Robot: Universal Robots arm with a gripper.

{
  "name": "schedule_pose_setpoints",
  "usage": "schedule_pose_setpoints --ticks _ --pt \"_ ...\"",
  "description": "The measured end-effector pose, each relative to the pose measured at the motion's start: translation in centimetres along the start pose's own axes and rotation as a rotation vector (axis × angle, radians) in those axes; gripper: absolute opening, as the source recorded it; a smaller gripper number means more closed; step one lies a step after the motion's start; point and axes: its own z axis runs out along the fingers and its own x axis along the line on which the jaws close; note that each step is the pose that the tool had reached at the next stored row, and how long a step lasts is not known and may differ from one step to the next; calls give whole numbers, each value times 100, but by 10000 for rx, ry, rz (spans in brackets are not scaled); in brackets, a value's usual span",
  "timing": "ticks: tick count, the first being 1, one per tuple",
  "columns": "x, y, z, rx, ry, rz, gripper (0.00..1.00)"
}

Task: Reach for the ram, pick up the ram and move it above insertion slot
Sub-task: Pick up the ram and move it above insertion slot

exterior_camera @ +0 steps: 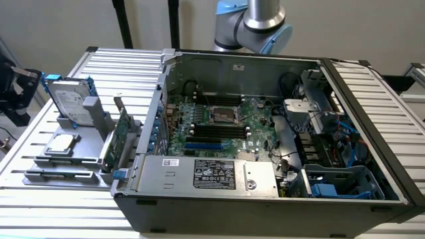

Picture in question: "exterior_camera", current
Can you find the green motherboard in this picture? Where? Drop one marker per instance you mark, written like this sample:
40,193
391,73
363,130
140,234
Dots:
230,144

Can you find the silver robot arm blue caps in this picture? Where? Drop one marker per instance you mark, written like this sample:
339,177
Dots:
257,22

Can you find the silver chipset heatsink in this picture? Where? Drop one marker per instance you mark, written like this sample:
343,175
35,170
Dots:
247,157

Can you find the silver CPU chip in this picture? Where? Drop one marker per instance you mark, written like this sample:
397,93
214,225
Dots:
62,144

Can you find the blue-grey disk bay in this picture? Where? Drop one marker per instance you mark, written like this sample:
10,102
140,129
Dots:
352,174

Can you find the black stand pole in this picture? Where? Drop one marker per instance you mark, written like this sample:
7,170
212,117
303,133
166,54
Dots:
174,25
123,25

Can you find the silver power supply unit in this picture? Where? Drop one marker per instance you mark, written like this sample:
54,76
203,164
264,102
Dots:
186,178

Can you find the black open PC case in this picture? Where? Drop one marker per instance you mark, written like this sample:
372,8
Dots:
252,214

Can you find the black bracket block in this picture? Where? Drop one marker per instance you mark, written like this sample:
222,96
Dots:
399,82

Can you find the hard disk in blue carrier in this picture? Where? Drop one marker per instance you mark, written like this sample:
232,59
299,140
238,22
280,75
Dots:
68,99

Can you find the blue expansion slot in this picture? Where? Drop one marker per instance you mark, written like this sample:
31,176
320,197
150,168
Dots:
204,146

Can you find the grey parts rack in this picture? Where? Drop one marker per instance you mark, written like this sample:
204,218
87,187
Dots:
91,134

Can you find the aluminium frame profile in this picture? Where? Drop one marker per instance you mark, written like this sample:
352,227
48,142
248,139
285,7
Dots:
415,74

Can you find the green graphics card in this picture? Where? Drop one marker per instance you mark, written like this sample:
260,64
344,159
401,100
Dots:
118,139

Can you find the black RAM slot bank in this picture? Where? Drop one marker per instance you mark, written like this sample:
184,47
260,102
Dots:
220,130
219,99

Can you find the CPU socket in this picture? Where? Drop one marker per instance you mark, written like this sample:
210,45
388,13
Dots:
224,115

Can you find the metal drive cage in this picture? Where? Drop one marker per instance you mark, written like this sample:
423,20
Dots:
311,104

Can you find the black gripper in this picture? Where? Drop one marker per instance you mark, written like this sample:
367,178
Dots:
14,94

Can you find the black expansion slot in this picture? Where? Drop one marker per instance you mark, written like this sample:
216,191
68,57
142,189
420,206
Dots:
203,140

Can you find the blue case latch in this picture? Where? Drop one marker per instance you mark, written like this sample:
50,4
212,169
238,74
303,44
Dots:
120,174

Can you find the black case fan block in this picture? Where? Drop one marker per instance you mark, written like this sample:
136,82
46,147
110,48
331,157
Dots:
313,148

